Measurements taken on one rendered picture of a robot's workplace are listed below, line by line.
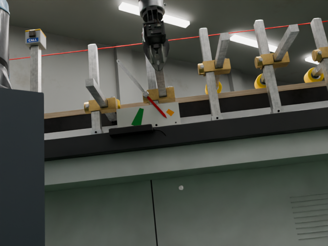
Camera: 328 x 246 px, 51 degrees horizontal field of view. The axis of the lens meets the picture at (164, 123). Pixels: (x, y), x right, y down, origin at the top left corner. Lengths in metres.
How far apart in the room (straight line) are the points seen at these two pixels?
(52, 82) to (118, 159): 4.29
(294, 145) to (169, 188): 0.57
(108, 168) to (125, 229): 0.32
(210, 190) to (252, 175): 0.20
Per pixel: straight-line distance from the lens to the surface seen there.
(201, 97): 1.68
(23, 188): 0.68
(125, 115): 1.43
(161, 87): 1.35
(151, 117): 1.42
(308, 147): 1.49
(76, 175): 1.45
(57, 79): 5.68
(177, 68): 6.96
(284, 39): 1.42
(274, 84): 1.51
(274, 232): 1.62
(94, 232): 1.62
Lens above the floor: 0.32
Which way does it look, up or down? 16 degrees up
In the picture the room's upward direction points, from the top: 6 degrees counter-clockwise
